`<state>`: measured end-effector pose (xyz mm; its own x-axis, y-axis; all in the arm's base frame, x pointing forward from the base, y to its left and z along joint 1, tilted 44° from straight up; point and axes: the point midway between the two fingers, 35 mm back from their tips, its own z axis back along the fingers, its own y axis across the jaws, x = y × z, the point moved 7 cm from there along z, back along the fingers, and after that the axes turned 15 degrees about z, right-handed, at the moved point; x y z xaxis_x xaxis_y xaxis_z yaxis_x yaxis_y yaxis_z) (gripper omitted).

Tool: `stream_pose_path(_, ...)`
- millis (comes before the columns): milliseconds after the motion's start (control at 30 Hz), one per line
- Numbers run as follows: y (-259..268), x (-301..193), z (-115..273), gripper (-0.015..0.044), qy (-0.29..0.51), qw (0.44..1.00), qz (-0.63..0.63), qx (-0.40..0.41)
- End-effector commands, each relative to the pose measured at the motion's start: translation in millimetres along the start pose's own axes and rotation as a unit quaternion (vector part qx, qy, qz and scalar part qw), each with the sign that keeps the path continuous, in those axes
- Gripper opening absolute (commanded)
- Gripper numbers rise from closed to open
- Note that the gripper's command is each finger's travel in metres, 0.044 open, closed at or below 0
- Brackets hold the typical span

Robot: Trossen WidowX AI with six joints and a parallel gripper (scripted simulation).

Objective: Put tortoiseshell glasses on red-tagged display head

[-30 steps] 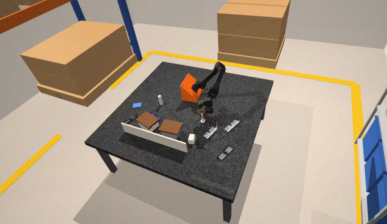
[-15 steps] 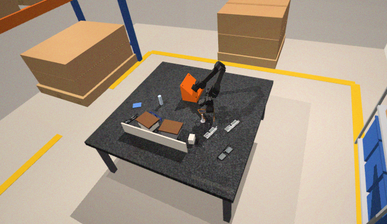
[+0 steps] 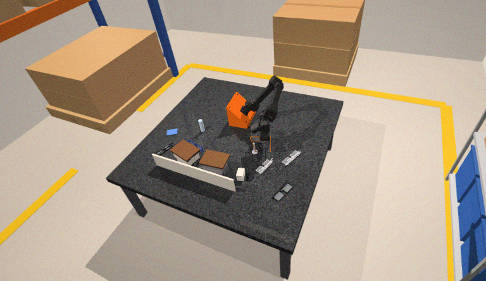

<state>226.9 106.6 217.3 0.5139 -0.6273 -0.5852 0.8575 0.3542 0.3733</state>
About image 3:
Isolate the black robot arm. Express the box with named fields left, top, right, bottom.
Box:
left=240, top=76, right=284, bottom=134

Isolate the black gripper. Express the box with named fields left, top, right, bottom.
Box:
left=260, top=130, right=270, bottom=141

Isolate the light grey cylinder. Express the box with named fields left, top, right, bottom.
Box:
left=198, top=119, right=205, bottom=132

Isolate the light blue flat tile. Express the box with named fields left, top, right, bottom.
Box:
left=166, top=128, right=178, bottom=135

